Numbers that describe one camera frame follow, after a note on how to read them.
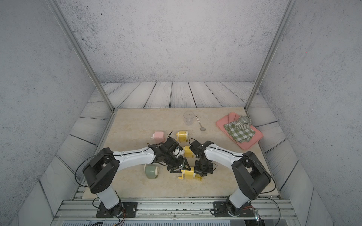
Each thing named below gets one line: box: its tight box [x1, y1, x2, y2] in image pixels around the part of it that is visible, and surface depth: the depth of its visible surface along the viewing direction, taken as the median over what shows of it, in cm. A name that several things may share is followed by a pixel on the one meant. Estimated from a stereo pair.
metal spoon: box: [195, 114, 206, 131], surface depth 110 cm
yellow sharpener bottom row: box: [178, 166, 203, 181], surface depth 82 cm
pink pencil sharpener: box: [151, 131, 165, 144], surface depth 98 cm
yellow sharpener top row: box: [175, 130, 189, 143], surface depth 98 cm
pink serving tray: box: [215, 112, 264, 150], surface depth 106 cm
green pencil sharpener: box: [143, 163, 160, 179], surface depth 82 cm
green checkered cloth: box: [223, 121, 256, 144], surface depth 106 cm
